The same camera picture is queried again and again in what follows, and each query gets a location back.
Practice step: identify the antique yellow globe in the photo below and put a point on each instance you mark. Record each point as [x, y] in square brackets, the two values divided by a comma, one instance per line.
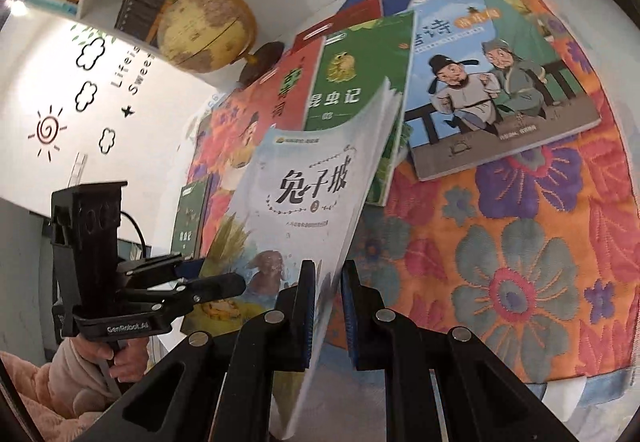
[200, 27]

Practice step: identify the white wall switch row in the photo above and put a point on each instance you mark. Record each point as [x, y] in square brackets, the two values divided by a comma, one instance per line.
[77, 167]

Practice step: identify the pale book dog cover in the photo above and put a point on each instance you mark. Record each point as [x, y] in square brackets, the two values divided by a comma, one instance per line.
[300, 202]

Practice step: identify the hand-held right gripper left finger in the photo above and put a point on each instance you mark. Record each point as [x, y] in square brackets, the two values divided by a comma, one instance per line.
[309, 322]

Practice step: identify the sun wall decal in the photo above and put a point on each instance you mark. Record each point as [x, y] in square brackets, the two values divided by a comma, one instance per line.
[47, 131]

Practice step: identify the green caterpillar cover book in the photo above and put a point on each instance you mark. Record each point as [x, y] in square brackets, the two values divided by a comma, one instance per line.
[350, 92]

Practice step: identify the leafy branch wall decal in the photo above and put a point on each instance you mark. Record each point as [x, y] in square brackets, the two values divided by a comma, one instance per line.
[92, 32]

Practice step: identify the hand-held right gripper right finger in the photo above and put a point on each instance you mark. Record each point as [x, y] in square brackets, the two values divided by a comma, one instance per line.
[349, 322]

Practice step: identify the cloud wall decal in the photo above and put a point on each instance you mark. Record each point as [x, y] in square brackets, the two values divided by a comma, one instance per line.
[91, 53]

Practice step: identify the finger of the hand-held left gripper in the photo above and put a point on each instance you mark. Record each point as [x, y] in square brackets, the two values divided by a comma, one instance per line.
[215, 288]
[187, 267]

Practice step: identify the bird wall decal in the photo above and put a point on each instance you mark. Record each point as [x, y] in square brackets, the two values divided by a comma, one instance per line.
[129, 111]

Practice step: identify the row of dark books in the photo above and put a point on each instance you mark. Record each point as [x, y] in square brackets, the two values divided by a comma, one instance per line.
[145, 4]

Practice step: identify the green insect book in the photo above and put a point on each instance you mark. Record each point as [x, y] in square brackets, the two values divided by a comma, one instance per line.
[192, 217]

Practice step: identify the red cartoon poet book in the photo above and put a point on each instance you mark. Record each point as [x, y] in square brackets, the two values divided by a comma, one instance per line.
[295, 87]

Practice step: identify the person's left hand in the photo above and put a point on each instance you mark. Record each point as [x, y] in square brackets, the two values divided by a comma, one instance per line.
[132, 359]

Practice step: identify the orange floral blanket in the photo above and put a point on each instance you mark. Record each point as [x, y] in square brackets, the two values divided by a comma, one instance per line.
[500, 272]

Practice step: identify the cartoon two men book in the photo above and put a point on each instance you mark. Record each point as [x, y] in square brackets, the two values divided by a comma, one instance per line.
[500, 92]

